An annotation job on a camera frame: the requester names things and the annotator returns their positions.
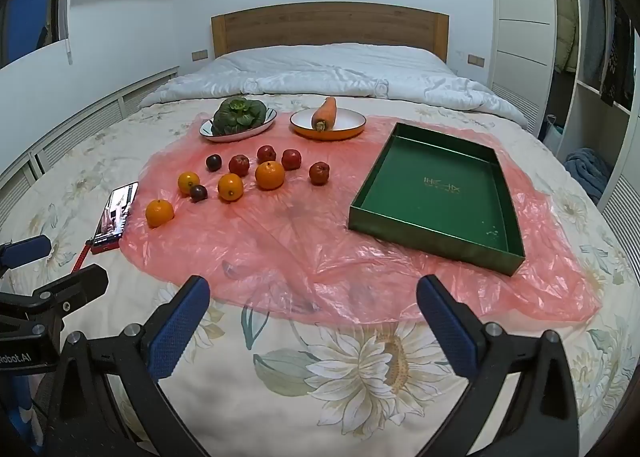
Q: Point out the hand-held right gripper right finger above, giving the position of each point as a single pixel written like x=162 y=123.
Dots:
x=447 y=327

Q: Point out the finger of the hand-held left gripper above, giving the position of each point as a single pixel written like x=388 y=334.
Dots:
x=27 y=249
x=75 y=287

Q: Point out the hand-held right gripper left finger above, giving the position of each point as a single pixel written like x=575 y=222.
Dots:
x=180 y=327

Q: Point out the orange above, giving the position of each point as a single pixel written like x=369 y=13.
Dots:
x=230 y=186
x=270 y=175
x=188 y=182
x=159 y=213

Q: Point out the dark purple plum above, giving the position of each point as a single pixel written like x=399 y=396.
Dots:
x=214 y=162
x=198 y=192

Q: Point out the green rectangular tray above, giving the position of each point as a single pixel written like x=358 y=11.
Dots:
x=440 y=187

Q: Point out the small red apple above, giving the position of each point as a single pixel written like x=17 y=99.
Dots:
x=239 y=164
x=266 y=153
x=291 y=159
x=319 y=172

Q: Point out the smartphone with red case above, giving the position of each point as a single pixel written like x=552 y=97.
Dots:
x=115 y=217

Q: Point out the floral bedsheet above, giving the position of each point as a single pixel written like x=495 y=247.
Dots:
x=350 y=377

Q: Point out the pink plastic sheet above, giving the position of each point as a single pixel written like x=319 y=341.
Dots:
x=280 y=247

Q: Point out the white slatted radiator cover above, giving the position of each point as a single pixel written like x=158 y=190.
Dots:
x=75 y=127

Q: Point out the blue towel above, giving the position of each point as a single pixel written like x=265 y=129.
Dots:
x=587 y=169

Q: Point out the white slatted panel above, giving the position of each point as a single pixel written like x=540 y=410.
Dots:
x=622 y=199

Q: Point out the white bag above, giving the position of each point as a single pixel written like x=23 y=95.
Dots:
x=552 y=134

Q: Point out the dark green leafy vegetable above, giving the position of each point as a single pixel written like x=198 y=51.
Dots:
x=237 y=114

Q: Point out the white plate with dark rim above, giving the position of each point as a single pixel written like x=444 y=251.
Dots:
x=265 y=123

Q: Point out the orange enamel plate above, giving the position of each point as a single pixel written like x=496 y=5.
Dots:
x=350 y=124

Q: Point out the carrot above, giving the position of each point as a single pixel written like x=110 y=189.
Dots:
x=325 y=112

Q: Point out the white open closet shelf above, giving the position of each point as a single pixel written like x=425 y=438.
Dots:
x=590 y=107

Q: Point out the white duvet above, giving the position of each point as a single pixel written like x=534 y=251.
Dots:
x=325 y=67

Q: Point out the black hanging garment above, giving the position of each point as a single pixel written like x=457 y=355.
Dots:
x=620 y=57

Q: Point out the white wardrobe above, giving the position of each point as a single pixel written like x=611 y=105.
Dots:
x=520 y=12

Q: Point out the light green jacket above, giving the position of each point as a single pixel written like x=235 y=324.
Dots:
x=566 y=22

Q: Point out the wooden headboard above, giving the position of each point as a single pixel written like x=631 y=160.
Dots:
x=325 y=22

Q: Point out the grey blue coat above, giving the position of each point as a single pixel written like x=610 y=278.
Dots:
x=596 y=32

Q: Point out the beige wall socket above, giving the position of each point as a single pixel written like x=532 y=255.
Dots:
x=199 y=55
x=475 y=59

